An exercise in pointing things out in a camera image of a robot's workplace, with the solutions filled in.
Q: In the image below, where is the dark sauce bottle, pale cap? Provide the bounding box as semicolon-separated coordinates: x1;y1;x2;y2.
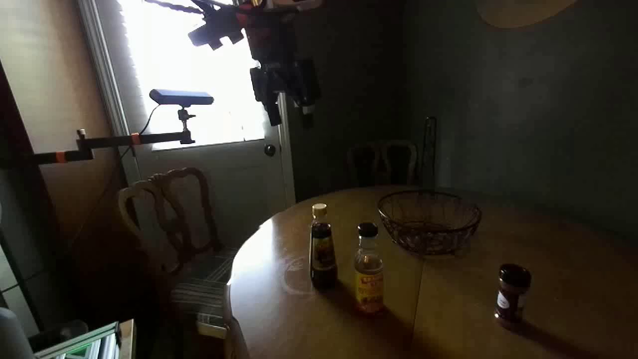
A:
306;201;338;290

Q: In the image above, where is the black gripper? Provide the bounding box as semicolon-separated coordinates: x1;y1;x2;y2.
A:
247;57;322;129

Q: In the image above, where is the white door with window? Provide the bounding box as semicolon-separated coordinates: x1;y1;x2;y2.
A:
77;0;296;248

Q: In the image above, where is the dark wooden chair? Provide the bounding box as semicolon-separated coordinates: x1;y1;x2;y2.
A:
346;137;420;189

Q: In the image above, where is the cardboard box with papers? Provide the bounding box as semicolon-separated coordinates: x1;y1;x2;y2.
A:
31;316;137;359

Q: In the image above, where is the wire mesh basket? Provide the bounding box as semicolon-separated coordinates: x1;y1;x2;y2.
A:
376;187;484;256

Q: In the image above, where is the thin camera cable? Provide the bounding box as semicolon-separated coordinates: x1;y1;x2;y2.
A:
115;101;163;161

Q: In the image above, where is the blue stereo camera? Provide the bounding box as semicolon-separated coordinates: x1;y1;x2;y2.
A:
147;87;217;109

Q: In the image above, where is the yellow round wall object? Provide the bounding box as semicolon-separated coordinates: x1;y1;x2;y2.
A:
474;0;582;31

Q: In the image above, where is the dark tall cabinet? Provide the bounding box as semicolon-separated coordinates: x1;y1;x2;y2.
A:
0;61;75;334

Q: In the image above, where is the carved wooden chair, striped cushion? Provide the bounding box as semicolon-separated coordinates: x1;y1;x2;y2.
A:
115;165;235;340

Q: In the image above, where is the bottle with yellow label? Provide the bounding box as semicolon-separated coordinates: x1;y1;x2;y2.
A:
352;220;386;314

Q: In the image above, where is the dark spice jar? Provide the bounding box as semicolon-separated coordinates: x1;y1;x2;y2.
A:
492;260;534;326

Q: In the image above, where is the black camera boom stand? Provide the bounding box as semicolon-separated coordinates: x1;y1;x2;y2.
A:
31;105;197;165

